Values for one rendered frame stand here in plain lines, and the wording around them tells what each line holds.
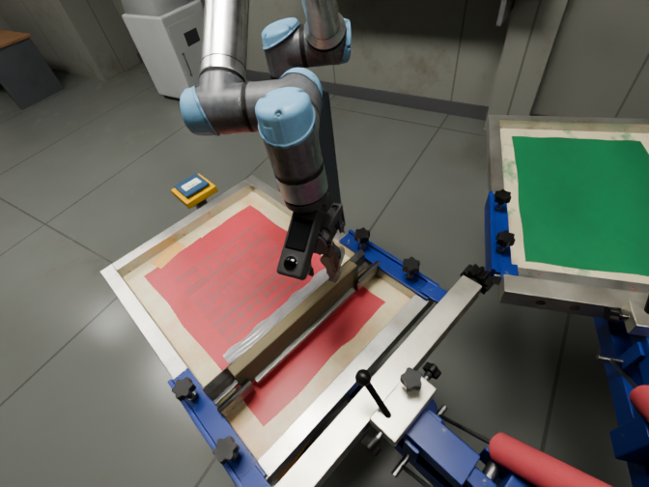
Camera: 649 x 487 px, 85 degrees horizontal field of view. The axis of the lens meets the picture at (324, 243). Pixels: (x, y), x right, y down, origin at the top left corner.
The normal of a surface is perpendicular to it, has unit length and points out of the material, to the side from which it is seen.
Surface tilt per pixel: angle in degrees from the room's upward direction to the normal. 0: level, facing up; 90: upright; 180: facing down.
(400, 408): 0
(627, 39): 90
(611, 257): 0
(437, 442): 0
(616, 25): 90
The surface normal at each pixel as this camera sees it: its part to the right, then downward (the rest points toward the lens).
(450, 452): -0.12, -0.66
